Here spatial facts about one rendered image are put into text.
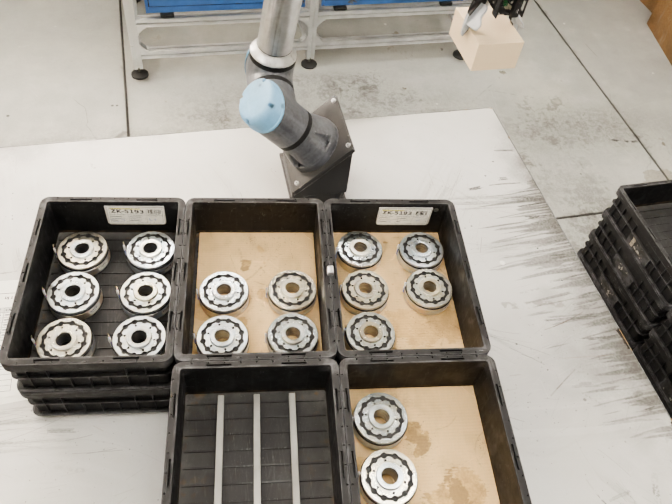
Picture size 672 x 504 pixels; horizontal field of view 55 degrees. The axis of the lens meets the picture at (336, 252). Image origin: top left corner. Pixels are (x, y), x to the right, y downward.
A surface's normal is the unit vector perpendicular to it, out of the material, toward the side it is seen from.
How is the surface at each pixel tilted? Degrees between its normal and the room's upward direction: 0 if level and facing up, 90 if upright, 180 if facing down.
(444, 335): 0
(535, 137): 0
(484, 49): 90
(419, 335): 0
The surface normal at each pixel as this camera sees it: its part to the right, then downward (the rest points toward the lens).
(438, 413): 0.10, -0.62
